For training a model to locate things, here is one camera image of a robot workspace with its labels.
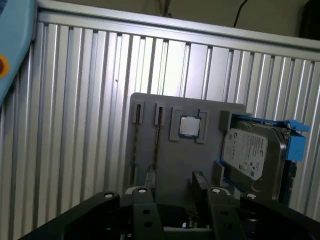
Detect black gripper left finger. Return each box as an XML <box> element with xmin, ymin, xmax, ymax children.
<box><xmin>14</xmin><ymin>166</ymin><xmax>165</xmax><ymax>240</ymax></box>

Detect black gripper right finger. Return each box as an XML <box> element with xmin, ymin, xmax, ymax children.
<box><xmin>191</xmin><ymin>171</ymin><xmax>320</xmax><ymax>240</ymax></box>

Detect grey parts rack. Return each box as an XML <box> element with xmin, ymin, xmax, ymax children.
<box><xmin>123</xmin><ymin>92</ymin><xmax>248</xmax><ymax>226</ymax></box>

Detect silver hard disk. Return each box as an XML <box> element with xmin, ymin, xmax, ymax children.
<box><xmin>221</xmin><ymin>122</ymin><xmax>288</xmax><ymax>201</ymax></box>

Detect silver CPU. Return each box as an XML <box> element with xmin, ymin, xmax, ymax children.
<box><xmin>177</xmin><ymin>115</ymin><xmax>203</xmax><ymax>138</ymax></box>

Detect blue disk carrier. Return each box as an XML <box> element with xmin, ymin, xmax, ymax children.
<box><xmin>216</xmin><ymin>112</ymin><xmax>310</xmax><ymax>203</ymax></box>

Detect pale blue teach pendant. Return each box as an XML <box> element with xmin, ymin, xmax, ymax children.
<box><xmin>0</xmin><ymin>0</ymin><xmax>39</xmax><ymax>108</ymax></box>

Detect thin black cable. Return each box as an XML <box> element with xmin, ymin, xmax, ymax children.
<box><xmin>233</xmin><ymin>0</ymin><xmax>249</xmax><ymax>28</ymax></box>

